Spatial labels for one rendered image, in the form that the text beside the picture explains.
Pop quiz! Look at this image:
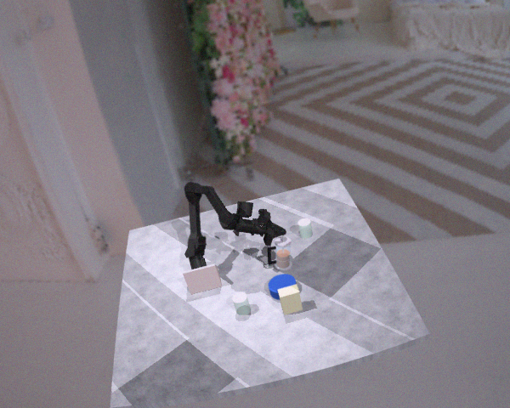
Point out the french press coffee maker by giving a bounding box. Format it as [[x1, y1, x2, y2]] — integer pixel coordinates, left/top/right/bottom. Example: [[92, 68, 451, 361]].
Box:
[[268, 235, 292, 271]]

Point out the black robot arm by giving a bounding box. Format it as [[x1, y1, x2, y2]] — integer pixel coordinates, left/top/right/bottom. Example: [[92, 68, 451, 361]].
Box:
[[184, 182, 271, 270]]

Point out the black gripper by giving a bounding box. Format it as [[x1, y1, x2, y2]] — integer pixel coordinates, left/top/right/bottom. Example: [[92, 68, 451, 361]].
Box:
[[250, 218, 286, 246]]

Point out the beige rectangular block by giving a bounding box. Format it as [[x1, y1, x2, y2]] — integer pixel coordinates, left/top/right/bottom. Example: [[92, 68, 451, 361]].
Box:
[[277, 284, 303, 315]]

